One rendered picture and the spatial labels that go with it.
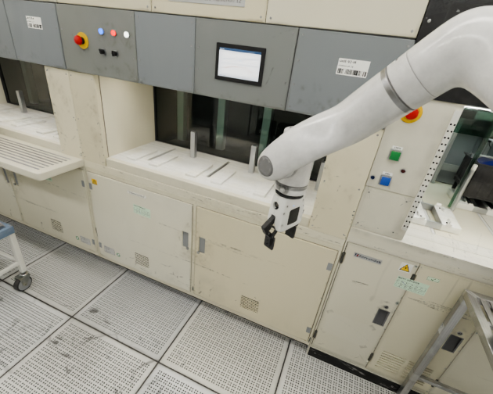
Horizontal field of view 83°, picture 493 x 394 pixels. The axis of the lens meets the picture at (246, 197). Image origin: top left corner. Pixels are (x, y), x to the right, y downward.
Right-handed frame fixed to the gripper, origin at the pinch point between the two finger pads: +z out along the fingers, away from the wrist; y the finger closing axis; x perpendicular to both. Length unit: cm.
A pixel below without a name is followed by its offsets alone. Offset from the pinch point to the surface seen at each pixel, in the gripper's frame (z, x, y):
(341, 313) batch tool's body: 62, -9, 52
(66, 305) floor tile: 101, 112, -43
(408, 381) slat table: 83, -45, 64
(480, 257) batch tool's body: 14, -42, 74
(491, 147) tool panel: -13, -23, 158
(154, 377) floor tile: 101, 41, -22
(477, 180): -3, -27, 118
